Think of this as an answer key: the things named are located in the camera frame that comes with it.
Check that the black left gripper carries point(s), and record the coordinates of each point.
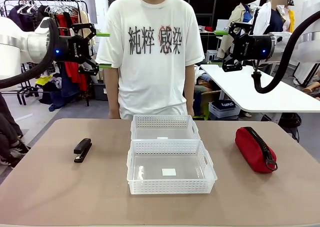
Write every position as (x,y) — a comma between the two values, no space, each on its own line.
(72,48)

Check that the person in white t-shirt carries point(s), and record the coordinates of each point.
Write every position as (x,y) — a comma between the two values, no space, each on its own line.
(152,87)

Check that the black bag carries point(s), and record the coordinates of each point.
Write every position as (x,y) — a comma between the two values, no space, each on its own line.
(290,122)

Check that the red hanging garment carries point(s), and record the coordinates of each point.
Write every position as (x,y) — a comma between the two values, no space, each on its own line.
(72,72)

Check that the dark grey storage bin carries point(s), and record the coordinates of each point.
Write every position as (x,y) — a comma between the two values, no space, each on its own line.
(100,92)

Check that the black stapler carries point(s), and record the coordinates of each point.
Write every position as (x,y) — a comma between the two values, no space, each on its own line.
(82,148)

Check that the person's left forearm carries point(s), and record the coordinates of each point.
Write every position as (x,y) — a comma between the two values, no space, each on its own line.
(189,92)

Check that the person's right forearm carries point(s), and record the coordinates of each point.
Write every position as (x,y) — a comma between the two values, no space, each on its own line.
(112,92)

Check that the black metal clothes rack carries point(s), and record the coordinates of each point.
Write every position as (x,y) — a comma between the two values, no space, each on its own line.
(21,97)

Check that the white perforated plastic basket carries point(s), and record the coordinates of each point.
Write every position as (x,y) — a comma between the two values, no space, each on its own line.
(170,185)
(140,123)

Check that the white background table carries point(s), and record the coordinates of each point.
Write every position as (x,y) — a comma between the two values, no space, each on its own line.
(262,92)

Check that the mannequin with beige coat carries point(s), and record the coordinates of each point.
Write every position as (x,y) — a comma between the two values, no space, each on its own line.
(237,14)

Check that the seated person in dark clothes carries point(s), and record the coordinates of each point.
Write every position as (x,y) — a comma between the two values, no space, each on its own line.
(7,127)

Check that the yellow cloth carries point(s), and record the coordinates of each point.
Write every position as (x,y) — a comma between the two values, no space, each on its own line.
(43,80)

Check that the white crate with dark cloth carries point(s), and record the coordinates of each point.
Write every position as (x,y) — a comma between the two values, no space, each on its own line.
(222,112)

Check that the dark navy hanging garment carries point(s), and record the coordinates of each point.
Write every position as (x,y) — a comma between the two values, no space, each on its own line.
(22,22)

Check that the beige hanging garment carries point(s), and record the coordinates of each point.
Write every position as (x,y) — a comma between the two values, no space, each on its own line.
(85,18)

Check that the red zippered pencil case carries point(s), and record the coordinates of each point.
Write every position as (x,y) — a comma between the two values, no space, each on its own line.
(252,149)

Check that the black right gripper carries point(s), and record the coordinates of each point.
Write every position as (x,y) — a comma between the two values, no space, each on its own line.
(255,47)

